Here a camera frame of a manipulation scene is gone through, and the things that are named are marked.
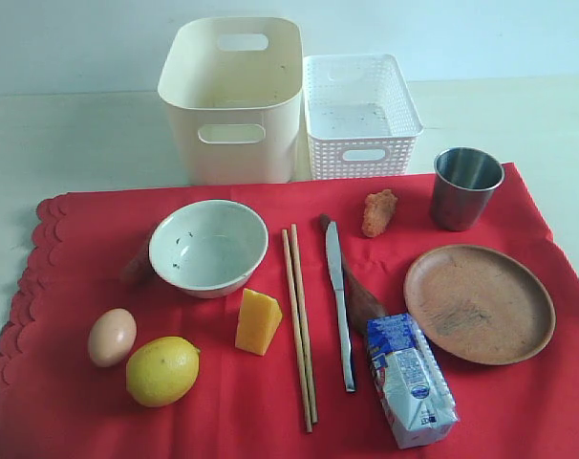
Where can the dark wooden spoon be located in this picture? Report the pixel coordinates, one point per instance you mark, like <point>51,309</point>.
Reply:
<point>361,306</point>

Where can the brown wooden plate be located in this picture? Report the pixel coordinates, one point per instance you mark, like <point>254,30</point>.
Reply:
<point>479,304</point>

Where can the fried chicken nugget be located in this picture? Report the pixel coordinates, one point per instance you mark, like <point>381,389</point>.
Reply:
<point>379,209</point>

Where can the yellow lemon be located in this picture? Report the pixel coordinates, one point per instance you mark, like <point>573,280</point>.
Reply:
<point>162,371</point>

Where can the silver table knife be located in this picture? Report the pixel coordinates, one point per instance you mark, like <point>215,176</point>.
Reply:
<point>339,296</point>

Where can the white perforated plastic basket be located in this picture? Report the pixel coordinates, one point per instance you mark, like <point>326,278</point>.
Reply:
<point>361,120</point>

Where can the yellow cheese wedge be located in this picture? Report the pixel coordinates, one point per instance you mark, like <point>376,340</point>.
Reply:
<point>258,320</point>

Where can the left wooden chopstick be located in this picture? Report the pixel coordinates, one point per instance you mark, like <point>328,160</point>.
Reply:
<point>297,336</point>

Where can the stainless steel cup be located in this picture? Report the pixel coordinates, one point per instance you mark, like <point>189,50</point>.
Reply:
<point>465,180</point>

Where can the red scalloped tablecloth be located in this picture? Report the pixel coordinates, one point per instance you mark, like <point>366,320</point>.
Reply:
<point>54,403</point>

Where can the brown egg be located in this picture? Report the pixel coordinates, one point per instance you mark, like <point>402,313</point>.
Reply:
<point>112,337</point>

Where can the blue white milk carton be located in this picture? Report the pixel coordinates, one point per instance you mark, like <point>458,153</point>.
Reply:
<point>416,399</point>

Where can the white ceramic bowl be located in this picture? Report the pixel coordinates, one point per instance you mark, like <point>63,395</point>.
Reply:
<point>209,248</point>

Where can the cream plastic bin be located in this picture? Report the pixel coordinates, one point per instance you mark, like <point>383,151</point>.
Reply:
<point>232,89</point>

